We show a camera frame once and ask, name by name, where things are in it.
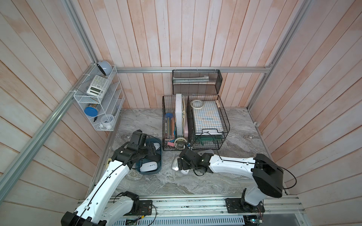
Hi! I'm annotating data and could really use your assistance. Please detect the silver computer mouse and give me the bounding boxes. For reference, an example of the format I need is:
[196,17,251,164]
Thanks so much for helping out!
[171,156,180,171]

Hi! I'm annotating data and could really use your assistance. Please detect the small white mouse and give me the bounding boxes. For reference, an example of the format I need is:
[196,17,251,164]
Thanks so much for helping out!
[140,162,158,173]

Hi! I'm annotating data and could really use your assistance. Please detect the white mouse with label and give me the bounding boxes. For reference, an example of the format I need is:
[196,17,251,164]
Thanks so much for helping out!
[181,169,190,175]

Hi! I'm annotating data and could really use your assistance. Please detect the white mouse with usb dongle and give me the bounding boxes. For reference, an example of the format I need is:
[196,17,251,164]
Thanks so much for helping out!
[198,149,214,156]

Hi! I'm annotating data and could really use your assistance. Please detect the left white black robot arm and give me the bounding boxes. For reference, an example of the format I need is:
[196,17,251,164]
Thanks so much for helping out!
[61,138,161,226]

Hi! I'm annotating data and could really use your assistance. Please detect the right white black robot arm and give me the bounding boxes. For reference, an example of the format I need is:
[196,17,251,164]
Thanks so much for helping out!
[172,148,284,213]

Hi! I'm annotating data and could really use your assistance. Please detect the dark teal storage box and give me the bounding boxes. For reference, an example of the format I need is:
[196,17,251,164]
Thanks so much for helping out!
[136,137,163,175]

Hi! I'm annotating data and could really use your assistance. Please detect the beige tape roll in basket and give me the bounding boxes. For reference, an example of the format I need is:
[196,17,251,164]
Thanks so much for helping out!
[173,137,188,150]

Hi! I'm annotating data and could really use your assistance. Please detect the checkered notebook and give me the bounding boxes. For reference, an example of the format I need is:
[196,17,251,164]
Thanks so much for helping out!
[192,100,224,135]

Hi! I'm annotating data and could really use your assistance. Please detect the white flat board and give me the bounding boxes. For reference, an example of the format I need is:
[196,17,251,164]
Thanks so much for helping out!
[174,94,183,137]

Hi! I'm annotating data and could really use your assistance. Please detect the blue lidded jar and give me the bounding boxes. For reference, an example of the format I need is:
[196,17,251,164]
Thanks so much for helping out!
[84,104,99,117]

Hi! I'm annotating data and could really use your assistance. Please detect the white calculator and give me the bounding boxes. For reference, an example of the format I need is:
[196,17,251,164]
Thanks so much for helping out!
[86,75,110,98]

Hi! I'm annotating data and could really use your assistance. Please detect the black wire basket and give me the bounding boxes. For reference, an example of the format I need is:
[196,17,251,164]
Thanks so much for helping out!
[162,94,230,151]

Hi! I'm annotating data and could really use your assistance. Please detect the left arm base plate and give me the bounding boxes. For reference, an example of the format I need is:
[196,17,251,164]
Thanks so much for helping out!
[124,200,153,217]

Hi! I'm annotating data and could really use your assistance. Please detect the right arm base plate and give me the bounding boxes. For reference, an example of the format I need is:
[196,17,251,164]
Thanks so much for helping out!
[225,198,265,213]

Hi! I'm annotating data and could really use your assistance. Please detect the white wire wall shelf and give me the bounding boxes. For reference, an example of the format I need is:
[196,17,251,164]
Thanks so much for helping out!
[74,64,125,131]

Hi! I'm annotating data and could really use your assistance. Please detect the black mesh wall basket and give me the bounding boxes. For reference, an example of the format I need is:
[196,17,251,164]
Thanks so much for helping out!
[172,69,223,95]

